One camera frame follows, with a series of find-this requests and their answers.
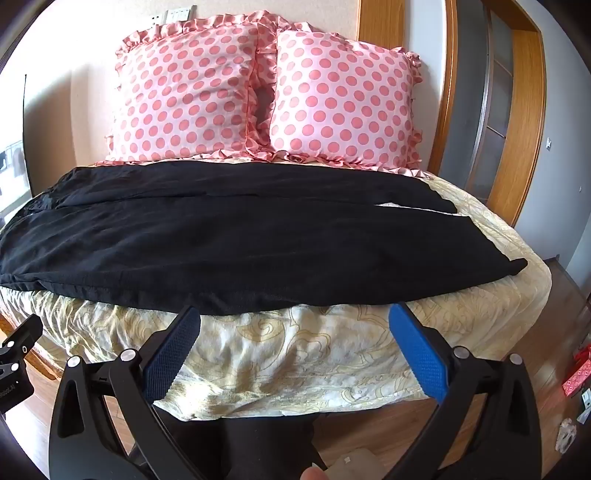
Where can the grey sliding door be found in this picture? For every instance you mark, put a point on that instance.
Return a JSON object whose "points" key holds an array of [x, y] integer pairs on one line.
{"points": [[496, 115]]}

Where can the yellow floral bed sheet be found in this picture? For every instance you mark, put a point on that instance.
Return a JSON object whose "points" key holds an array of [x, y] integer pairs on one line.
{"points": [[300, 350]]}

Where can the pink polka dot pillow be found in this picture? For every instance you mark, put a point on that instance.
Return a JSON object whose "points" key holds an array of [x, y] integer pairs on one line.
{"points": [[189, 92], [341, 101]]}

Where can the window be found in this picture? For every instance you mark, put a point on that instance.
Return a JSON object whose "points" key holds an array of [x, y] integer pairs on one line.
{"points": [[11, 180]]}

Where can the red patterned box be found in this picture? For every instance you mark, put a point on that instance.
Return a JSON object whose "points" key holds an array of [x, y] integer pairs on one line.
{"points": [[577, 371]]}

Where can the person's right hand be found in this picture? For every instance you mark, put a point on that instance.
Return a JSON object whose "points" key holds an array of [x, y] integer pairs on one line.
{"points": [[314, 473]]}

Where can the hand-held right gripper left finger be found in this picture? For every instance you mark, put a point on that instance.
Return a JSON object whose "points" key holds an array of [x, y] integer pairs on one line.
{"points": [[170, 357]]}

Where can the white wall sockets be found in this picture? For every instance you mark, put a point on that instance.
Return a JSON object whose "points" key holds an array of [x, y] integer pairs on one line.
{"points": [[173, 14]]}

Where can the white crumpled object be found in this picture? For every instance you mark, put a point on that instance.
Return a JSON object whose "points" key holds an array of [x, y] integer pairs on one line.
{"points": [[567, 436]]}

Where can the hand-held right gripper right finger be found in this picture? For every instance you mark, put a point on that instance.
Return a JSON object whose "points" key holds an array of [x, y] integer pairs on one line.
{"points": [[421, 357]]}

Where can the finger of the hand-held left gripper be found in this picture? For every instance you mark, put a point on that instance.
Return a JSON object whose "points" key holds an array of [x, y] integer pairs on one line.
{"points": [[25, 332]]}

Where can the wooden door frame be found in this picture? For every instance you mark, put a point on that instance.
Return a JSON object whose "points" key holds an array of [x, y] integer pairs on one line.
{"points": [[531, 115]]}

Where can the black pants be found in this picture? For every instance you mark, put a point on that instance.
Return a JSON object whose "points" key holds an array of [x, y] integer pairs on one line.
{"points": [[231, 240]]}

